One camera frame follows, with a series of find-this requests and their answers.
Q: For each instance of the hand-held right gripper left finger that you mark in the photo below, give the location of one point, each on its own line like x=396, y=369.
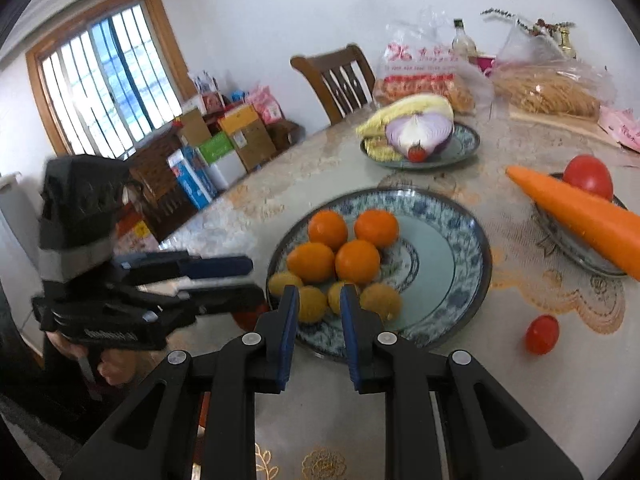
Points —
x=288, y=320

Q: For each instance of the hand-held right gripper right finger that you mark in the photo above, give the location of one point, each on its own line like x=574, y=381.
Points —
x=350, y=330

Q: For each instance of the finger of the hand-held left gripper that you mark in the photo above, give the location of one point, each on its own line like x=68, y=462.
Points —
x=225, y=297
x=215, y=266

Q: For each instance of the yellow-brown round fruit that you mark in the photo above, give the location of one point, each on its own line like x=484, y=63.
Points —
x=335, y=296
x=283, y=284
x=381, y=301
x=312, y=306

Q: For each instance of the small red apple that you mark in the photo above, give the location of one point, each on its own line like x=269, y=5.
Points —
x=250, y=320

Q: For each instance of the orange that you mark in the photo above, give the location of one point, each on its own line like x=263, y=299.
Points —
x=310, y=261
x=376, y=227
x=357, y=261
x=327, y=230

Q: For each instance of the blue patterned plate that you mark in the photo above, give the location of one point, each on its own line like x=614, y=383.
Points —
x=440, y=270

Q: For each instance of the person's left hand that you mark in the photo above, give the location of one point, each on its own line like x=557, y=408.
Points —
x=120, y=366

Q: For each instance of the pile of boxes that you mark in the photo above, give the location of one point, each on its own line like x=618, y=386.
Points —
x=160, y=190

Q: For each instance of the blue and white box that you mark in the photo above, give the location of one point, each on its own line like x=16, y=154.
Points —
x=192, y=180

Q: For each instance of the green box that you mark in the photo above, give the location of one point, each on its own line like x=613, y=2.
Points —
x=216, y=147

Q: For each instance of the yellow cardboard box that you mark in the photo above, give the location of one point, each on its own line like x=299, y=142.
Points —
x=247, y=135

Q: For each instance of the brown cardboard box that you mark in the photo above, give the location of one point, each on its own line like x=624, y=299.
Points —
x=194, y=127

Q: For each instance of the wooden framed window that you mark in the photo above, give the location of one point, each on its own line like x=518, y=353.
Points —
x=110, y=70

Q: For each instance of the red and white box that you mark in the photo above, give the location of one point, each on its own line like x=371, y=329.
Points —
x=212, y=102

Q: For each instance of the pink plastic bag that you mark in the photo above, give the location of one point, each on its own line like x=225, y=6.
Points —
x=266, y=105

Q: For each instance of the cherry tomato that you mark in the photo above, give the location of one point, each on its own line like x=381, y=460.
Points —
x=417, y=153

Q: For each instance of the small red tomato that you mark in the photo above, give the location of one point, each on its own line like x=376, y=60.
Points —
x=542, y=335

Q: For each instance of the halved purple onion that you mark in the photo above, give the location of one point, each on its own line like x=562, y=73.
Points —
x=422, y=130

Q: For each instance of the blue rimmed plate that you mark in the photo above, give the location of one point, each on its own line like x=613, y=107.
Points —
x=462, y=142

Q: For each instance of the dark wooden chair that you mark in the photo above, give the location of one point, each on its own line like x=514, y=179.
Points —
x=340, y=80

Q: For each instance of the dark rimmed plate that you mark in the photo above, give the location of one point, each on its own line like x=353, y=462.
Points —
x=565, y=245

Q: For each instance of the lace doily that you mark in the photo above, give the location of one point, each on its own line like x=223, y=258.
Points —
x=590, y=305

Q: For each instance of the large carrot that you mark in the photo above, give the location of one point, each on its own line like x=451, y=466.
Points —
x=585, y=215

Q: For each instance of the printed plastic bag of bread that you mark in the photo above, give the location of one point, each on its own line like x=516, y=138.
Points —
x=420, y=67

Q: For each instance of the large red tomato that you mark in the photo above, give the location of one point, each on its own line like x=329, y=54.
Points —
x=589, y=176

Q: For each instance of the red container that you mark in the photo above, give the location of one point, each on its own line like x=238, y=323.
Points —
x=484, y=65

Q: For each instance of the wooden cutting board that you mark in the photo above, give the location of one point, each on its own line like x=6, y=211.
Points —
x=565, y=122

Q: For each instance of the glass bottle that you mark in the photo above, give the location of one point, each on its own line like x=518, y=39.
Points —
x=462, y=40

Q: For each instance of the clear bag of noodles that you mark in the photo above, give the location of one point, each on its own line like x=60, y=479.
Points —
x=550, y=90

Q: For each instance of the pink packet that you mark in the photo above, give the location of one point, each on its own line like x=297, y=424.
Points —
x=622, y=127

